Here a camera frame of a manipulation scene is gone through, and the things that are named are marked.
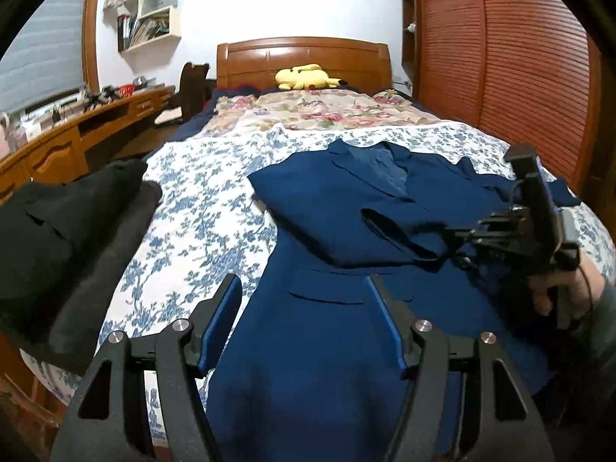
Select yellow plush toy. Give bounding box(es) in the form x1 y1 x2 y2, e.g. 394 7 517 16
274 64 348 91

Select blue floral bedsheet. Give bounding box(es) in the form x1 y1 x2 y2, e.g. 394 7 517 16
22 120 616 462

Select dark navy blanket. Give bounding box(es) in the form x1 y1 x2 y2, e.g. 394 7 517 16
144 84 270 161

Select person's right hand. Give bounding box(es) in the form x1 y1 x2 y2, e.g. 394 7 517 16
527 254 606 319

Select pink floral quilt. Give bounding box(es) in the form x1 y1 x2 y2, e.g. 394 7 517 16
199 89 450 138

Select grey window blind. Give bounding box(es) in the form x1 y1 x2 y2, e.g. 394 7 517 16
0 0 90 104

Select row of books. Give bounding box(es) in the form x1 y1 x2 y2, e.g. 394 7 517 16
118 13 170 51

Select wooden slatted wardrobe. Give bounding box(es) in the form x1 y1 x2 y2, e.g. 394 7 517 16
414 0 602 198

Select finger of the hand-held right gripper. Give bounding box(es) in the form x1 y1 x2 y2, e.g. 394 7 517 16
474 211 512 233
443 226 502 256

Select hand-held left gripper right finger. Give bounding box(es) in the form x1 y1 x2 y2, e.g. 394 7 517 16
368 274 549 462

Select white wall shelf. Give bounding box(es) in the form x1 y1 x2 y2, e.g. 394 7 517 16
103 0 184 54

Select navy blue jacket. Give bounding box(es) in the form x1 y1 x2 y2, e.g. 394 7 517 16
207 139 583 462

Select black gadgets on desk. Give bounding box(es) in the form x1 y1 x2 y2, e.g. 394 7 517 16
82 87 121 107

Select person's right forearm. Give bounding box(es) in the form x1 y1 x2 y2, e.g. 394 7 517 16
580 279 616 350

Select dark brown chair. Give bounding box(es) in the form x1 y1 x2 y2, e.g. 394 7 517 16
155 62 213 126

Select narrow wooden open shelf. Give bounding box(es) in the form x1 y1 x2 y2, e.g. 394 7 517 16
400 0 417 88

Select long wooden desk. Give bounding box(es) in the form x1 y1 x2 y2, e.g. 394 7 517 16
0 84 176 203

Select person's dark trousers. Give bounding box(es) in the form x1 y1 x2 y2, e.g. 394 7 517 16
544 337 616 462

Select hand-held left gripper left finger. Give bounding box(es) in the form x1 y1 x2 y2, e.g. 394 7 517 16
50 273 243 462

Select wooden headboard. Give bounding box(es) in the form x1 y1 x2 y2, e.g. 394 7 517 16
216 37 390 97

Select black garment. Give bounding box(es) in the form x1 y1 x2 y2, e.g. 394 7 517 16
0 159 147 335

